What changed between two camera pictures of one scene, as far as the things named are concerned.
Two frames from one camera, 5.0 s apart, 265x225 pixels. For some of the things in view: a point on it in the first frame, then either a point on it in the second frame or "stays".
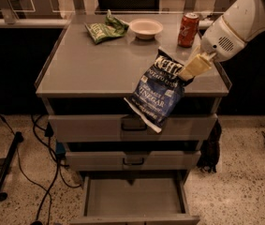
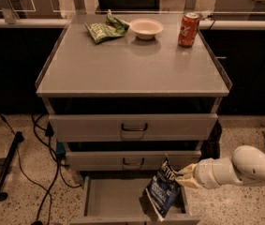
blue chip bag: x=159 y=92 to x=164 y=188
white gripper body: x=220 y=40 to x=204 y=173
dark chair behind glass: x=128 y=2 stays
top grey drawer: x=132 y=128 stays
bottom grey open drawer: x=135 y=201 stays
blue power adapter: x=60 y=150 stays
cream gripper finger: x=199 y=64 to x=188 y=180
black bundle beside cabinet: x=211 y=151 stays
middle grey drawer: x=122 y=160 stays
